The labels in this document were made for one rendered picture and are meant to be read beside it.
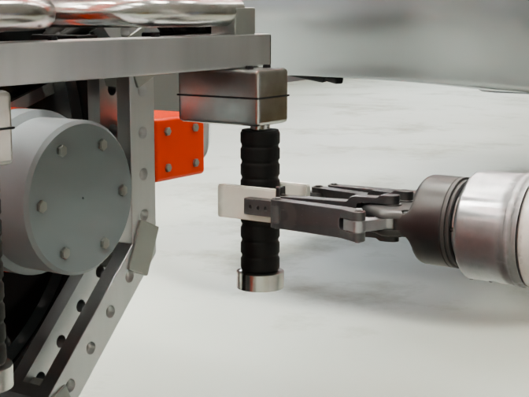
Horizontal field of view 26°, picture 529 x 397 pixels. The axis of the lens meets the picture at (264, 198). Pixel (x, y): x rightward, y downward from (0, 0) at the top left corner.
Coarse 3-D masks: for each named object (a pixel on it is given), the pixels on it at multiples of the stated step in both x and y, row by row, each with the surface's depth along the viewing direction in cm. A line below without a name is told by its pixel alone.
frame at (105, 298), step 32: (96, 32) 117; (128, 32) 119; (96, 96) 122; (128, 96) 120; (128, 128) 120; (128, 160) 121; (128, 224) 122; (128, 256) 122; (64, 288) 122; (96, 288) 120; (128, 288) 122; (64, 320) 121; (96, 320) 118; (32, 352) 118; (64, 352) 116; (96, 352) 119; (32, 384) 115; (64, 384) 115
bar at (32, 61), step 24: (0, 48) 79; (24, 48) 81; (48, 48) 83; (72, 48) 85; (96, 48) 87; (120, 48) 89; (144, 48) 92; (168, 48) 94; (192, 48) 97; (216, 48) 100; (240, 48) 103; (264, 48) 106; (0, 72) 79; (24, 72) 81; (48, 72) 83; (72, 72) 85; (96, 72) 87; (120, 72) 89; (144, 72) 92; (168, 72) 94
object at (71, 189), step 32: (32, 128) 92; (64, 128) 91; (96, 128) 94; (32, 160) 89; (64, 160) 92; (96, 160) 95; (0, 192) 90; (32, 192) 89; (64, 192) 92; (96, 192) 95; (128, 192) 99; (32, 224) 89; (64, 224) 92; (96, 224) 95; (32, 256) 91; (64, 256) 92; (96, 256) 96
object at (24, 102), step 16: (0, 32) 125; (16, 32) 123; (32, 32) 122; (16, 96) 121; (32, 96) 122; (48, 96) 124; (64, 96) 125; (64, 112) 125; (80, 112) 126; (48, 272) 125; (16, 288) 126; (32, 288) 125; (48, 288) 124; (16, 304) 125; (32, 304) 124; (48, 304) 124; (16, 320) 123; (32, 320) 123; (16, 336) 121; (16, 352) 121
